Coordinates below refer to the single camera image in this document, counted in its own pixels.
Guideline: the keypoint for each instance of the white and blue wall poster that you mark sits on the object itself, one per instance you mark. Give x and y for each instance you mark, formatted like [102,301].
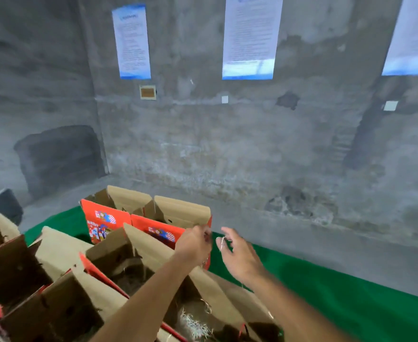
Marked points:
[412,35]
[252,35]
[132,42]

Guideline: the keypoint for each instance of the person's right forearm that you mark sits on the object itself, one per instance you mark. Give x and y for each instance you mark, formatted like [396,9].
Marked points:
[301,313]

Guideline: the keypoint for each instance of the group of red fruit boxes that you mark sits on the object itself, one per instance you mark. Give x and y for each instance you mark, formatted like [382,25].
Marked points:
[123,199]

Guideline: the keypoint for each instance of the yellow framed wall plate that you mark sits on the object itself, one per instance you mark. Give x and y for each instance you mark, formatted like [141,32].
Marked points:
[148,92]

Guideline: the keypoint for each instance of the person's left hand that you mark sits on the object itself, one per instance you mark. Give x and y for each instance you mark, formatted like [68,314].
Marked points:
[193,245]

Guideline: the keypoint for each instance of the grey plastic chair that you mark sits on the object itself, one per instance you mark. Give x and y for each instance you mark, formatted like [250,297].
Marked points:
[1,204]

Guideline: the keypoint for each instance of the person's right hand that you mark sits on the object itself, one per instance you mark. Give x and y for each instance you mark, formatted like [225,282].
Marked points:
[241,258]

